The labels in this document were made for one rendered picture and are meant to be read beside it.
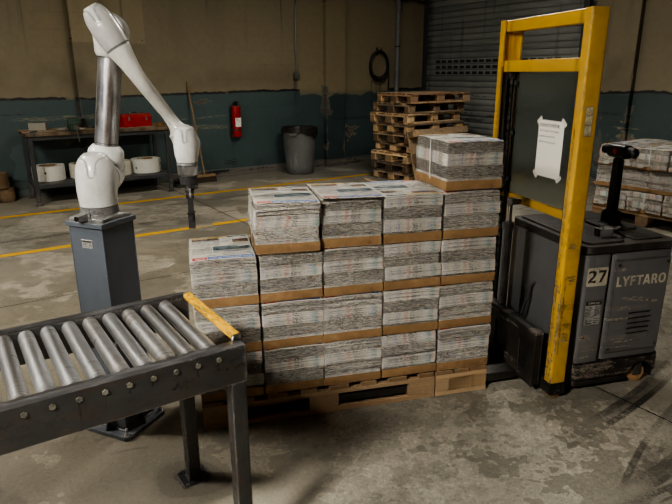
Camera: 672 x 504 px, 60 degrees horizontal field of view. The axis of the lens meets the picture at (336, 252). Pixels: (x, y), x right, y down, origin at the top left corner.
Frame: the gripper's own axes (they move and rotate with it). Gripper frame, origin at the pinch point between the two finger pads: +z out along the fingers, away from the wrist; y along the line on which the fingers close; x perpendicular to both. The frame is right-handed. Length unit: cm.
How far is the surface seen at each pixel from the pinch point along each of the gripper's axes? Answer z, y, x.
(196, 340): 17, -90, 2
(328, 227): 3, -18, -59
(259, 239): 5.7, -19.2, -27.6
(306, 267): 21, -18, -48
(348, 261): 20, -18, -68
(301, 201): -10, -20, -46
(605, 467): 96, -90, -160
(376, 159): 67, 612, -292
